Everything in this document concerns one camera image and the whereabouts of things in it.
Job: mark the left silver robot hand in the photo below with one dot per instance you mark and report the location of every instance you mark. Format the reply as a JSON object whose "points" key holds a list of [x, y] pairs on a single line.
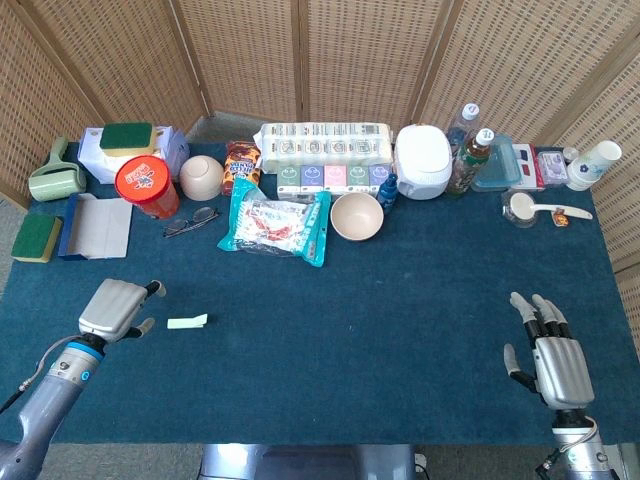
{"points": [[107, 310]]}

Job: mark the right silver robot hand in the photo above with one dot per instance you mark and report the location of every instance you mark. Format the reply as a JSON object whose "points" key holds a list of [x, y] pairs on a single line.
{"points": [[562, 367]]}

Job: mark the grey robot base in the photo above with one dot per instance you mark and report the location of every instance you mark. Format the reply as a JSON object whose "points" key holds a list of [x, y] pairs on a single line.
{"points": [[310, 462]]}

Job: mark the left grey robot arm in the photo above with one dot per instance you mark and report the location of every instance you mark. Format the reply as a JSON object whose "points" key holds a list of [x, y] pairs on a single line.
{"points": [[55, 382]]}

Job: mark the white paper sheet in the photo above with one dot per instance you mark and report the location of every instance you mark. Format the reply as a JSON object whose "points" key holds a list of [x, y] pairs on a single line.
{"points": [[102, 227]]}

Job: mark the green and yellow sponge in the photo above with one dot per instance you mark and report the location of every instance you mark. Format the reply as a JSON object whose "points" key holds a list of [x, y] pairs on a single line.
{"points": [[35, 237], [125, 136]]}

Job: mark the black-rimmed eyeglasses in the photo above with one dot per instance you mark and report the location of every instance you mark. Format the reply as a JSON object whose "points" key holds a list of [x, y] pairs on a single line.
{"points": [[200, 216]]}

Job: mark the red instant noodle cup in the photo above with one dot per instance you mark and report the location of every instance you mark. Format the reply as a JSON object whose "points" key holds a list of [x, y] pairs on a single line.
{"points": [[147, 182]]}

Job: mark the pale green lint roller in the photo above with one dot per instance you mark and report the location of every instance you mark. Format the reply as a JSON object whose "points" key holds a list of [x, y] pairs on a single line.
{"points": [[52, 180]]}

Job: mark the small orange candy wrapper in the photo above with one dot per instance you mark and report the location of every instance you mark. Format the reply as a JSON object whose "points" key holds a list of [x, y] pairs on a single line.
{"points": [[560, 218]]}

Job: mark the white plastic tissue pack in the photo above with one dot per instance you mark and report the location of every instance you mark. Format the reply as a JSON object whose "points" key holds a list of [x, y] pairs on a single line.
{"points": [[95, 160]]}

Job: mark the small glass bowl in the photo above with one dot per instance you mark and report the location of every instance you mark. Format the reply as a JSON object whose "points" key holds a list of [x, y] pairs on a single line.
{"points": [[515, 220]]}

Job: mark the upturned beige bowl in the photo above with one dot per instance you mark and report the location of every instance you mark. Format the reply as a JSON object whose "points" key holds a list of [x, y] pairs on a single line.
{"points": [[201, 177]]}

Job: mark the beige plastic spoon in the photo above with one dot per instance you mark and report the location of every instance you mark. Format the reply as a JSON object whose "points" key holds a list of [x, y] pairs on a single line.
{"points": [[522, 206]]}

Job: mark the teal clear food package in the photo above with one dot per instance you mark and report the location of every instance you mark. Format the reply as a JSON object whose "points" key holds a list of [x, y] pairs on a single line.
{"points": [[270, 227]]}

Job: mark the brown cookie snack bag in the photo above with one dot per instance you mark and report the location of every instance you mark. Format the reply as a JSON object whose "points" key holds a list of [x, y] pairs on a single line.
{"points": [[242, 165]]}

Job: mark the clear case with purple contents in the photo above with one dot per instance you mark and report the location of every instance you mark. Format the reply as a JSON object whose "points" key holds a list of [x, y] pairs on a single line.
{"points": [[554, 167]]}

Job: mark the flower print paper cup stack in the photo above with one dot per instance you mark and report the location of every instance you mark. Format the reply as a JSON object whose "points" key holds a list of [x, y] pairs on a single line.
{"points": [[592, 167]]}

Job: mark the red white box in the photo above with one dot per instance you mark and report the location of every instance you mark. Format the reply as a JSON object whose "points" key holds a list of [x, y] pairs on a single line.
{"points": [[529, 165]]}

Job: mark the clear container with blue lid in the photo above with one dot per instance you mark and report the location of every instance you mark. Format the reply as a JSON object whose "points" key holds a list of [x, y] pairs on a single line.
{"points": [[497, 170]]}

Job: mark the small white cap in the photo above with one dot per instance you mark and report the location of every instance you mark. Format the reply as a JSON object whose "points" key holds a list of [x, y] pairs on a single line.
{"points": [[570, 154]]}

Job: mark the blue carpet table cover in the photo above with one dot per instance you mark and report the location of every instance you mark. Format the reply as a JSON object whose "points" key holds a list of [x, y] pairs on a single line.
{"points": [[350, 325]]}

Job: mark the green-capped seasoning bottle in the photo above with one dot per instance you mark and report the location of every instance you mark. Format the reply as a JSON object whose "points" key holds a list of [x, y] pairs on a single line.
{"points": [[465, 170]]}

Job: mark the small green tissue pack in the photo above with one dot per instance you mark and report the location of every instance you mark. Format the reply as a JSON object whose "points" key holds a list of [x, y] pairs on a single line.
{"points": [[289, 179], [358, 177]]}

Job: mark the small purple tissue pack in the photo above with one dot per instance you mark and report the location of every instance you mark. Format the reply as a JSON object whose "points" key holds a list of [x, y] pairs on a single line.
{"points": [[379, 175], [313, 179]]}

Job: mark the blue spray bottle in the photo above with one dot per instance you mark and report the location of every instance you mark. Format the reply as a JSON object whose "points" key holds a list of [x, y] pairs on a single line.
{"points": [[387, 192]]}

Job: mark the beige open bowl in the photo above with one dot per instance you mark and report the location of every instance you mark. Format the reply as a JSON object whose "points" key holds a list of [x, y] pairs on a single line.
{"points": [[357, 216]]}

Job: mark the clear water bottle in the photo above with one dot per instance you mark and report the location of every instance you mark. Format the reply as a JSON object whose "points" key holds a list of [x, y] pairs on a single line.
{"points": [[465, 122]]}

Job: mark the wicker folding screen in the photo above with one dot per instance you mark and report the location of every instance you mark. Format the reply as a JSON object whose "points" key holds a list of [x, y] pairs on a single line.
{"points": [[350, 55]]}

